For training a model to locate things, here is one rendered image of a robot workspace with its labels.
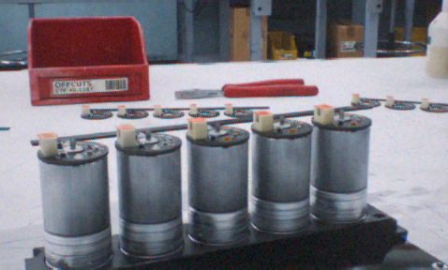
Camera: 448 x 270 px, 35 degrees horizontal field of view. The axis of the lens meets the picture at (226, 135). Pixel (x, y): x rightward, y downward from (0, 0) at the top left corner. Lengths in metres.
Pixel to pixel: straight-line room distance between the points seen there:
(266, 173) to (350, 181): 0.04
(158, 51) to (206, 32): 0.34
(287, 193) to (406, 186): 0.14
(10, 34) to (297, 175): 4.51
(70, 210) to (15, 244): 0.09
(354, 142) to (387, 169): 0.15
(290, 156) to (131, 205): 0.06
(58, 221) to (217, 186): 0.06
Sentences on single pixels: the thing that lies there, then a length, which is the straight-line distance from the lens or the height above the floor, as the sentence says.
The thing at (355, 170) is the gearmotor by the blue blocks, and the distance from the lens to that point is 0.30.
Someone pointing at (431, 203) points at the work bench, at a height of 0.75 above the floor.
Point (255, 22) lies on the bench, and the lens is 2.74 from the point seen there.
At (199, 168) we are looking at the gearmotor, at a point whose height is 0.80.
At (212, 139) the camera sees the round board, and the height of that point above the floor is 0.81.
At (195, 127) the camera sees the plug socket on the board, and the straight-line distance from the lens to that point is 0.27.
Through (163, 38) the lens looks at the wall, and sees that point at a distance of 4.78.
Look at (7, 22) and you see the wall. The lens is 4.75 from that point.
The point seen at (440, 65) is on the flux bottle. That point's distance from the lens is 0.74.
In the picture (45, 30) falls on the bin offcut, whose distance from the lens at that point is 0.72.
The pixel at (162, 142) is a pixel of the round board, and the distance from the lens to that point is 0.26.
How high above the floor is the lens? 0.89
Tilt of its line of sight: 16 degrees down
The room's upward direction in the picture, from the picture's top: straight up
